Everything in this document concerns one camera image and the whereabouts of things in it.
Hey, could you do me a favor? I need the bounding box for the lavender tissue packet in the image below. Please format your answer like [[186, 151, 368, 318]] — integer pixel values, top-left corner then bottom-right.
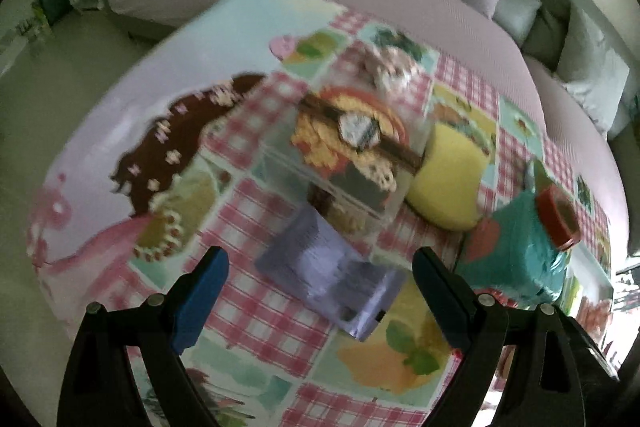
[[255, 202, 408, 340]]

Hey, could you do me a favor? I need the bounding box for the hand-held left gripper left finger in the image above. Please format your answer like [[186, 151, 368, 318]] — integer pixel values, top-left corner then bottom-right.
[[56, 246, 231, 427]]

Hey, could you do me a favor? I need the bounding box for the yellow sponge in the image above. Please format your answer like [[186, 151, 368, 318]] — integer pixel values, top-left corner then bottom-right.
[[404, 122, 488, 233]]

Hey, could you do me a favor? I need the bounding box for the red tape roll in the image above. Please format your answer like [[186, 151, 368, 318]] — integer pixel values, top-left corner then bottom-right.
[[535, 186, 583, 250]]

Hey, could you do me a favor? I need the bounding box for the printed checkered blanket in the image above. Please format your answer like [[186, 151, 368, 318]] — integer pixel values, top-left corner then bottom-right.
[[27, 0, 616, 427]]

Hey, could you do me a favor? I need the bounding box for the clear plastic box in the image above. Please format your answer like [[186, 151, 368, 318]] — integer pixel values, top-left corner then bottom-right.
[[257, 82, 431, 238]]

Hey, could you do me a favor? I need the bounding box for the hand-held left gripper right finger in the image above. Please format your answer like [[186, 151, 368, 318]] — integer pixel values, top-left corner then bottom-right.
[[411, 247, 621, 427]]

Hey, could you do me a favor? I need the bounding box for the light grey pillow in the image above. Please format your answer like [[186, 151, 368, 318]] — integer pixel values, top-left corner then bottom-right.
[[555, 2, 632, 138]]

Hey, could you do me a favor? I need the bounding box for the pink floral cloth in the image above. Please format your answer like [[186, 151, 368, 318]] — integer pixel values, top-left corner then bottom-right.
[[360, 44, 426, 92]]

